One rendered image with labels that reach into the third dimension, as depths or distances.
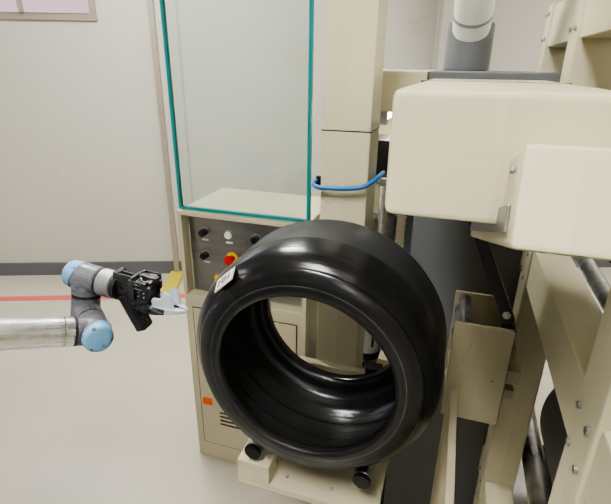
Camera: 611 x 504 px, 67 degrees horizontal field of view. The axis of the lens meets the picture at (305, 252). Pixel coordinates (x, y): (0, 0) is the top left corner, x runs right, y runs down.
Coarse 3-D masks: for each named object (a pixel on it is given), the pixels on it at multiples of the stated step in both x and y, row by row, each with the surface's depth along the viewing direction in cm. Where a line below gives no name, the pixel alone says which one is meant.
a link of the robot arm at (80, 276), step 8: (72, 264) 124; (80, 264) 123; (88, 264) 124; (64, 272) 123; (72, 272) 122; (80, 272) 122; (88, 272) 122; (96, 272) 122; (64, 280) 124; (72, 280) 122; (80, 280) 122; (88, 280) 121; (72, 288) 123; (80, 288) 122; (88, 288) 122; (80, 296) 123; (88, 296) 124
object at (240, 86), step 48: (192, 0) 154; (240, 0) 149; (288, 0) 145; (192, 48) 160; (240, 48) 155; (288, 48) 150; (192, 96) 166; (240, 96) 161; (288, 96) 156; (192, 144) 173; (240, 144) 167; (288, 144) 162; (192, 192) 181; (240, 192) 174; (288, 192) 168
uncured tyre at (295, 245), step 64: (256, 256) 97; (320, 256) 91; (384, 256) 97; (256, 320) 132; (384, 320) 88; (256, 384) 127; (320, 384) 133; (384, 384) 126; (320, 448) 107; (384, 448) 99
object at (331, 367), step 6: (306, 360) 144; (312, 360) 144; (318, 360) 145; (318, 366) 143; (324, 366) 142; (330, 366) 142; (336, 366) 142; (342, 366) 142; (348, 366) 142; (336, 372) 142; (342, 372) 141; (348, 372) 140; (354, 372) 140; (360, 372) 139
